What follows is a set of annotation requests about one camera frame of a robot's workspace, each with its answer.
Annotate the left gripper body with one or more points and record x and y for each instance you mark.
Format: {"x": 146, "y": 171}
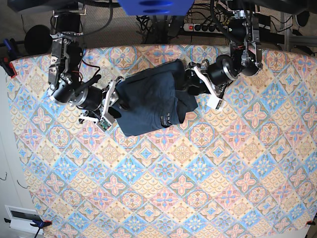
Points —
{"x": 222, "y": 72}

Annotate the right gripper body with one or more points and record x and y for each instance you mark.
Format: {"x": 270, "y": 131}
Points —
{"x": 90, "y": 101}

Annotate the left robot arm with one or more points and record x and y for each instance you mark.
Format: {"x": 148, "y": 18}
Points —
{"x": 245, "y": 56}

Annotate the blue orange clamp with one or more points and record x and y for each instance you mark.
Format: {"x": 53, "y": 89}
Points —
{"x": 5, "y": 62}
{"x": 37, "y": 224}

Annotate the white power strip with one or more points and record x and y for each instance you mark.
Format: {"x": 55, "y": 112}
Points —
{"x": 202, "y": 28}

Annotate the blue orange clamp lower left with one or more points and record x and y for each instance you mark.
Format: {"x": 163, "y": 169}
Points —
{"x": 37, "y": 224}

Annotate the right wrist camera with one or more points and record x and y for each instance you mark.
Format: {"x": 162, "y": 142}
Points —
{"x": 103, "y": 124}

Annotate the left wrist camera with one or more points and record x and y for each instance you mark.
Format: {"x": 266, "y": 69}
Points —
{"x": 216, "y": 103}

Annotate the white floor vent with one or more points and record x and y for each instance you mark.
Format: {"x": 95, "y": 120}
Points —
{"x": 21, "y": 219}

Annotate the blue orange clamp upper left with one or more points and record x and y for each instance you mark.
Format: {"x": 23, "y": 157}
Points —
{"x": 5, "y": 62}

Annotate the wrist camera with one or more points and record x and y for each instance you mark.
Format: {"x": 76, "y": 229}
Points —
{"x": 103, "y": 124}
{"x": 216, "y": 103}

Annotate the patterned colourful tablecloth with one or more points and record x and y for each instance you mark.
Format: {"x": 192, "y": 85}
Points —
{"x": 247, "y": 171}

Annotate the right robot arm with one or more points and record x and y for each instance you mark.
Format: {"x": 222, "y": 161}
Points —
{"x": 65, "y": 79}

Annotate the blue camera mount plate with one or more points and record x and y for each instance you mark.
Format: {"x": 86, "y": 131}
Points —
{"x": 156, "y": 7}

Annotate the dark blue t-shirt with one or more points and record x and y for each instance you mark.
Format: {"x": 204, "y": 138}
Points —
{"x": 153, "y": 99}

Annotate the black round stool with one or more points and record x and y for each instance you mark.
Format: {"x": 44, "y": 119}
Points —
{"x": 38, "y": 40}

